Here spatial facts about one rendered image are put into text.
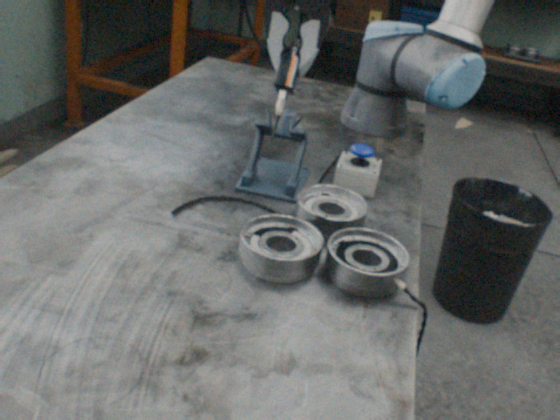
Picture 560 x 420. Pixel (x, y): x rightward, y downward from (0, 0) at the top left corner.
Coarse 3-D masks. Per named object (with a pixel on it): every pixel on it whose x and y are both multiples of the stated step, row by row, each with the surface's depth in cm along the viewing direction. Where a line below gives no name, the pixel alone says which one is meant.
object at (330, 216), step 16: (304, 192) 85; (320, 192) 87; (336, 192) 87; (352, 192) 86; (304, 208) 79; (320, 208) 85; (336, 208) 85; (368, 208) 83; (320, 224) 79; (336, 224) 78; (352, 224) 79
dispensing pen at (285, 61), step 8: (296, 40) 86; (296, 48) 86; (288, 56) 84; (280, 64) 83; (288, 64) 83; (280, 72) 83; (288, 72) 83; (280, 80) 83; (280, 88) 85; (280, 96) 84; (280, 104) 84; (280, 112) 84; (272, 136) 83
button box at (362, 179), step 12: (348, 156) 98; (336, 168) 93; (348, 168) 93; (360, 168) 94; (372, 168) 95; (336, 180) 94; (348, 180) 94; (360, 180) 93; (372, 180) 93; (360, 192) 94; (372, 192) 94
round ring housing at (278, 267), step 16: (256, 224) 75; (272, 224) 76; (288, 224) 77; (304, 224) 76; (240, 240) 71; (272, 240) 74; (288, 240) 74; (320, 240) 73; (256, 256) 68; (272, 256) 67; (288, 256) 70; (304, 256) 69; (320, 256) 72; (256, 272) 70; (272, 272) 68; (288, 272) 68; (304, 272) 69
